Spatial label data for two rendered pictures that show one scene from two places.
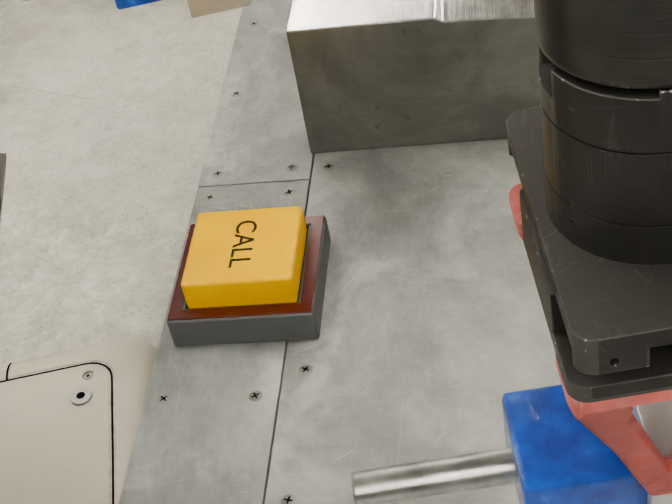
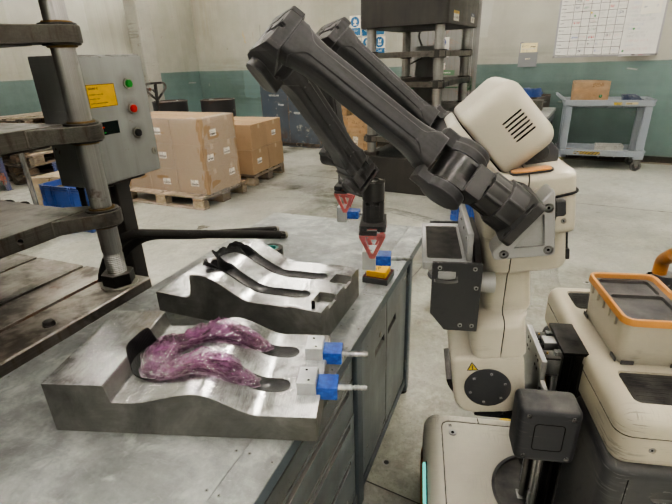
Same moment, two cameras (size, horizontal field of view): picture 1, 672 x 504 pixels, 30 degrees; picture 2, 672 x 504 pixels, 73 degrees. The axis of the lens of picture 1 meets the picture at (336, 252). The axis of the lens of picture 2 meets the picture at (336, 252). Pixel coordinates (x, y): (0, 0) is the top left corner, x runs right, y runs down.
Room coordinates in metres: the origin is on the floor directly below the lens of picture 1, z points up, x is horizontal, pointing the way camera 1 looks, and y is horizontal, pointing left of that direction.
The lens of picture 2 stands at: (1.79, 0.17, 1.43)
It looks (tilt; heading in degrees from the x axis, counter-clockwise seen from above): 23 degrees down; 191
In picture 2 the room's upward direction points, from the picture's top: 2 degrees counter-clockwise
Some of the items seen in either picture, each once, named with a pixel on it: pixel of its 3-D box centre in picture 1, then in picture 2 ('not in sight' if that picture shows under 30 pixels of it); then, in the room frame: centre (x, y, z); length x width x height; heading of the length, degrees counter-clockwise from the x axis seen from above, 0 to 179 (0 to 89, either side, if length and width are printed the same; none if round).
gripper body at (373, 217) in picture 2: not in sight; (373, 213); (0.67, 0.05, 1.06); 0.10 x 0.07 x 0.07; 2
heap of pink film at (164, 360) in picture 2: not in sight; (204, 348); (1.08, -0.25, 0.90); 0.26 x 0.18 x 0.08; 95
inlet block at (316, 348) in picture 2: not in sight; (337, 353); (1.00, 0.01, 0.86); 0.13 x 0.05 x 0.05; 95
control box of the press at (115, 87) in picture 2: not in sight; (133, 262); (0.37, -0.91, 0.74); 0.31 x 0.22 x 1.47; 168
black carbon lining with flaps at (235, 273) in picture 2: not in sight; (259, 268); (0.73, -0.25, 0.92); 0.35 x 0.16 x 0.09; 78
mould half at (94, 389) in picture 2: not in sight; (204, 367); (1.08, -0.26, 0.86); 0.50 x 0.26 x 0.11; 95
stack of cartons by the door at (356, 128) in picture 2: not in sight; (351, 123); (-6.13, -1.05, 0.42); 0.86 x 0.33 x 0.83; 72
